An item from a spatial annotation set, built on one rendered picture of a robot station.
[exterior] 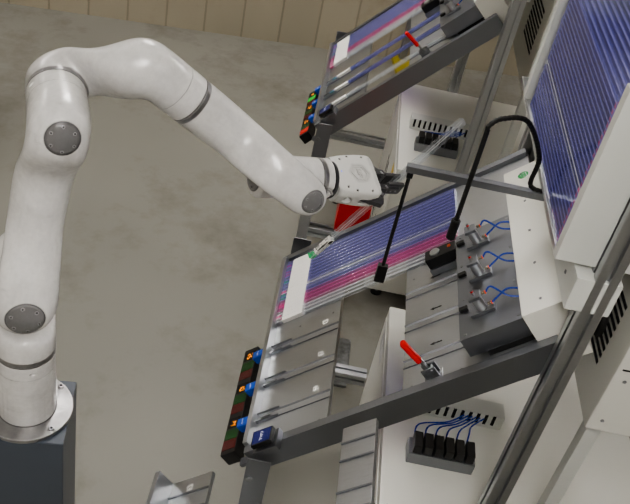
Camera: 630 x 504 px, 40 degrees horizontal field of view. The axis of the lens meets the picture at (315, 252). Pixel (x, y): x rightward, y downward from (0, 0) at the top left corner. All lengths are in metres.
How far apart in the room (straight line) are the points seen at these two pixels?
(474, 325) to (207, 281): 1.85
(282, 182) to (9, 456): 0.86
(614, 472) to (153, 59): 1.51
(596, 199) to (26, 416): 1.21
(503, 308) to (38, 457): 1.02
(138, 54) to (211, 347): 1.83
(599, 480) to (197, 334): 1.54
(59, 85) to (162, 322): 1.84
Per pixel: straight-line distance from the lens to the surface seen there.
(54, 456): 1.97
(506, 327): 1.67
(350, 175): 1.72
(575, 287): 1.52
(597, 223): 1.48
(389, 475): 2.09
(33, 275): 1.64
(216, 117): 1.53
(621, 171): 1.43
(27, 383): 1.86
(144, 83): 1.47
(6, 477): 2.05
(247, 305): 3.33
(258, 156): 1.55
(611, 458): 2.36
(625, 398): 1.77
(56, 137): 1.43
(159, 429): 2.88
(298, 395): 1.95
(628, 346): 1.69
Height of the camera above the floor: 2.21
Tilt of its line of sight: 37 degrees down
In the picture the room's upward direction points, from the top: 13 degrees clockwise
